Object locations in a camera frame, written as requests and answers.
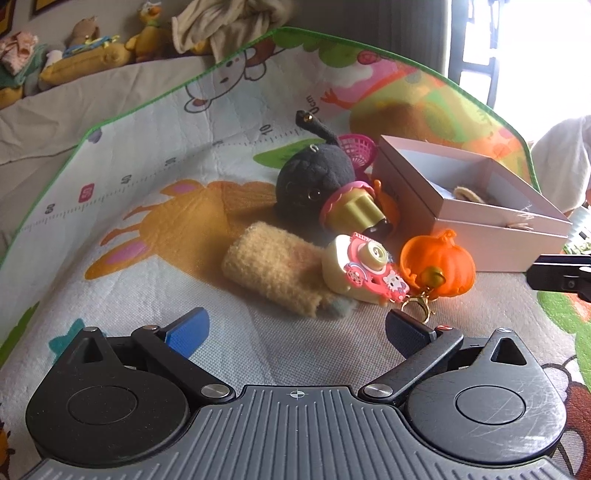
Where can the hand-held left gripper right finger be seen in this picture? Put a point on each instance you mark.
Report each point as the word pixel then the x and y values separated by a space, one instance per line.
pixel 408 333

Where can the pink plastic toy basket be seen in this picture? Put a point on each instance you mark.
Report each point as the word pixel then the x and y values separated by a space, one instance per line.
pixel 358 147

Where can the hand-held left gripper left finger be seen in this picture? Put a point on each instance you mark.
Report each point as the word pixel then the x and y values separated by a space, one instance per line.
pixel 189 330

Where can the printed children's play mat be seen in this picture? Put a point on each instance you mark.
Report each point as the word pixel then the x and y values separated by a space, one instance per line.
pixel 184 207

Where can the grey bed cover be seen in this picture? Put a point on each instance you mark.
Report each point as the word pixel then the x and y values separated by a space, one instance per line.
pixel 69 106

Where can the pink folded clothes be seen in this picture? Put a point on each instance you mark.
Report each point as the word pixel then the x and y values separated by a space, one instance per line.
pixel 18 48

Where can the yellow pillow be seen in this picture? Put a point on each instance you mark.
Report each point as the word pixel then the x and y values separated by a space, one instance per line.
pixel 9 97
pixel 87 62

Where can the beige crumpled cloth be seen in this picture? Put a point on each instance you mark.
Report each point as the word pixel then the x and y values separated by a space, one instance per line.
pixel 221 25

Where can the gold framed wall picture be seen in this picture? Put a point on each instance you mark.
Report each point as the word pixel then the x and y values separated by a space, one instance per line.
pixel 3 27
pixel 46 5

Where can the yellow fuzzy pouch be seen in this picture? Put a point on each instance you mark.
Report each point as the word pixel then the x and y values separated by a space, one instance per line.
pixel 268 263

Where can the green folded cloth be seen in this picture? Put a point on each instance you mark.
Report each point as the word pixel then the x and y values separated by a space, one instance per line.
pixel 27 76

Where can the pink frosted cupcake toy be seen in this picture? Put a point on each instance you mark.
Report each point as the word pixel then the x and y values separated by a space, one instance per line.
pixel 355 207

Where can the yellow duck plush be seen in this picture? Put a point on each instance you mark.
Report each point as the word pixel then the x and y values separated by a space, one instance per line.
pixel 150 34

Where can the pink cardboard box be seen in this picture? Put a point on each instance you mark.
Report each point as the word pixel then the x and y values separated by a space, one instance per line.
pixel 461 235

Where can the orange plastic toy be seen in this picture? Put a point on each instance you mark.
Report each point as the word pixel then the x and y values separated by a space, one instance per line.
pixel 388 203

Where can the dark window frame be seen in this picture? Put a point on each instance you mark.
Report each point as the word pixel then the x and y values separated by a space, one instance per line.
pixel 466 55

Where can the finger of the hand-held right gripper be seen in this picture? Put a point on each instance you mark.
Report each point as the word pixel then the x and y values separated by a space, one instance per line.
pixel 561 277

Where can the black cat plush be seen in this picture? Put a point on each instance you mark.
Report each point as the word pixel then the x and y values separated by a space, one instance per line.
pixel 318 170

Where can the tan plush item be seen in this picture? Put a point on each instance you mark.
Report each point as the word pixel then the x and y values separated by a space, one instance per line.
pixel 468 194

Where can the brown bear plush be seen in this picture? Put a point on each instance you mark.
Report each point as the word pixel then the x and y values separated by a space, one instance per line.
pixel 85 30

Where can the person's white clothing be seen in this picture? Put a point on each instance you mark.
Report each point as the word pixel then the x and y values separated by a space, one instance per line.
pixel 563 157

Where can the pink and cream toy camera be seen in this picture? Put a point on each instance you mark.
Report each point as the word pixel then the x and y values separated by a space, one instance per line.
pixel 364 265

